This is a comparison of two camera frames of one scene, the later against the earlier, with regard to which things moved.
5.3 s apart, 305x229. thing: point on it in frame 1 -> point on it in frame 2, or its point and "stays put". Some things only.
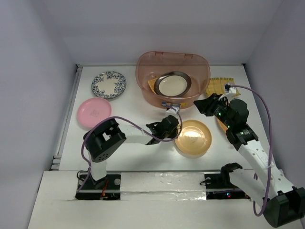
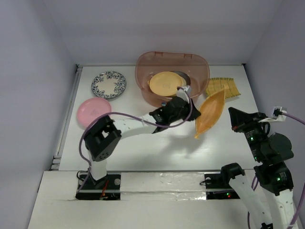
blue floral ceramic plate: x=108 y=84 stays put
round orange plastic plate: x=195 y=138 -> x=166 y=83
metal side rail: x=55 y=161 stays put
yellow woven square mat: x=217 y=85 stays put
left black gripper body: x=170 y=135 -> x=182 y=114
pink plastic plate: x=91 y=111 stays put
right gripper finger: x=208 y=106 -> x=240 y=120
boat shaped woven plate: x=223 y=126 -> x=210 y=109
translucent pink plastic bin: x=171 y=80 stays put
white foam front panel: x=162 y=186 stays put
